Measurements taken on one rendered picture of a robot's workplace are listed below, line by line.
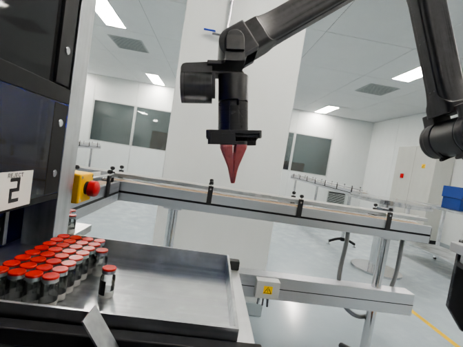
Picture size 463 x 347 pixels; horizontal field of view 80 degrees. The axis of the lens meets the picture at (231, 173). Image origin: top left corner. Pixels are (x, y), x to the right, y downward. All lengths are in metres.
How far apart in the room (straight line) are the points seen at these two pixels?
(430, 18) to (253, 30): 0.36
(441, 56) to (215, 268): 0.63
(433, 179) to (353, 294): 5.41
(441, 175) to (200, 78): 6.70
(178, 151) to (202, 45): 0.75
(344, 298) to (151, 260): 1.26
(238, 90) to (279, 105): 1.54
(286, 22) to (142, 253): 0.54
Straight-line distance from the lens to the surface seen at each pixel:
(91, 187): 0.76
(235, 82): 0.52
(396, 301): 1.87
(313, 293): 1.64
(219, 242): 2.06
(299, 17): 0.61
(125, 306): 0.48
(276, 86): 2.08
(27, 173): 0.58
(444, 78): 0.71
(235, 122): 0.51
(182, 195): 1.38
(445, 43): 0.74
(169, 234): 1.46
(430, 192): 6.94
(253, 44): 0.55
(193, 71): 0.54
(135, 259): 0.64
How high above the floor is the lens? 1.12
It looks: 3 degrees down
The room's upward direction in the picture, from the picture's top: 9 degrees clockwise
